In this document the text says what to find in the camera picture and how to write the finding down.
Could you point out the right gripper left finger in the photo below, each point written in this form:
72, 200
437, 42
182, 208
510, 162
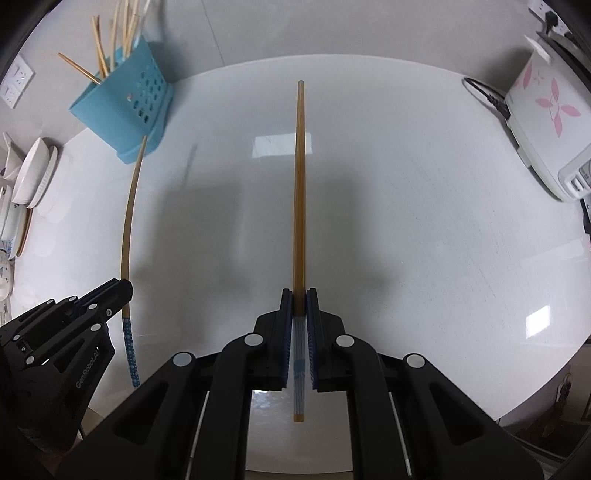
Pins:
190, 419

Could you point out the bamboo chopstick blue dotted end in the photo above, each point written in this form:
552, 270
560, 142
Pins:
125, 265

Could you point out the blue plastic utensil holder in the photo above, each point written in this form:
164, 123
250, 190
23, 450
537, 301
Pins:
130, 105

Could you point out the right white wall socket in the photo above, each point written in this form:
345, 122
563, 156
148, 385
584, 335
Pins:
19, 74

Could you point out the bamboo chopstick blue patterned end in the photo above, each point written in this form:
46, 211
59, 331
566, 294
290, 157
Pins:
125, 24

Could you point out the white wall socket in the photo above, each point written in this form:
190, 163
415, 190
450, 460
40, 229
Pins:
10, 94
19, 74

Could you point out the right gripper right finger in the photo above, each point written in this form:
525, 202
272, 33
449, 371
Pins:
407, 420

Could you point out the white power strip socket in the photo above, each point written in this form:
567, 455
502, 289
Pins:
543, 11

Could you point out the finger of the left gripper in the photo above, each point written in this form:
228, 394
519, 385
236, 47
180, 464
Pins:
108, 295

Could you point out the wooden coaster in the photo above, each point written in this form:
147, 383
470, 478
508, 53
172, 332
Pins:
24, 233

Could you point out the white bowl with grey rim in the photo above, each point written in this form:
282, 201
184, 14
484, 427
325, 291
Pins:
9, 213

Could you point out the white pink floral rice cooker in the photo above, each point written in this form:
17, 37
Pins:
549, 116

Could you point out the bamboo chopstick cartoon end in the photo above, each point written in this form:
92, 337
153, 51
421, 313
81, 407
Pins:
113, 37

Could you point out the bamboo chopstick grey blue end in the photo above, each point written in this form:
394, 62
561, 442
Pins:
299, 257

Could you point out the white plastic chopstick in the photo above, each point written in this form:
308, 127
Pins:
144, 11

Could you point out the left white wall socket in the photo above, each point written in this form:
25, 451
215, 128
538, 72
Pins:
10, 94

